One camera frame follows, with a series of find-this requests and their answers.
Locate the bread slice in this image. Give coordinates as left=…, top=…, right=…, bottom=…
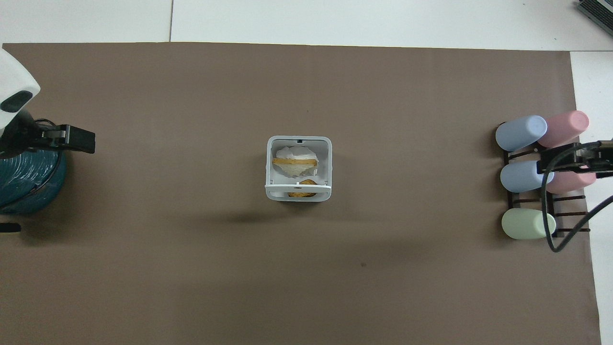
left=272, top=158, right=318, bottom=177

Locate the pink cup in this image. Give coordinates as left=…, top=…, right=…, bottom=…
left=545, top=171, right=597, bottom=195
left=537, top=111, right=590, bottom=149

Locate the white square trash can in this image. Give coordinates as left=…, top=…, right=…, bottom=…
left=265, top=136, right=333, bottom=202

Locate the white trash can lid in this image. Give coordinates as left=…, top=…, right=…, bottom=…
left=265, top=181, right=333, bottom=202

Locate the light green cup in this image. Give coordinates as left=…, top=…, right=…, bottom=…
left=501, top=208, right=557, bottom=240

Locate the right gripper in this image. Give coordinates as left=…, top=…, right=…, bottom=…
left=585, top=140, right=613, bottom=173

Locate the light blue cup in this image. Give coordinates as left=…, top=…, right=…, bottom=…
left=500, top=160, right=555, bottom=194
left=495, top=115, right=548, bottom=152

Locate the brown round food scrap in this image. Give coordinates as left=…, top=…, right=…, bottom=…
left=287, top=178, right=317, bottom=198

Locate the dark wooden cup rack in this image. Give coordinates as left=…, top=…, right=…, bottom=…
left=500, top=138, right=592, bottom=238

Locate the grey device corner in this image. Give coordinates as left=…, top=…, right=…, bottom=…
left=576, top=0, right=613, bottom=31

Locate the teal ribbed pot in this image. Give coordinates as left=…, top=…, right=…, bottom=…
left=0, top=148, right=68, bottom=215

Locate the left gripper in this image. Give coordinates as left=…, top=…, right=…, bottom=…
left=0, top=110, right=50, bottom=159

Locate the white crumpled paper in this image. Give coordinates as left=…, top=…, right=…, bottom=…
left=273, top=145, right=319, bottom=179

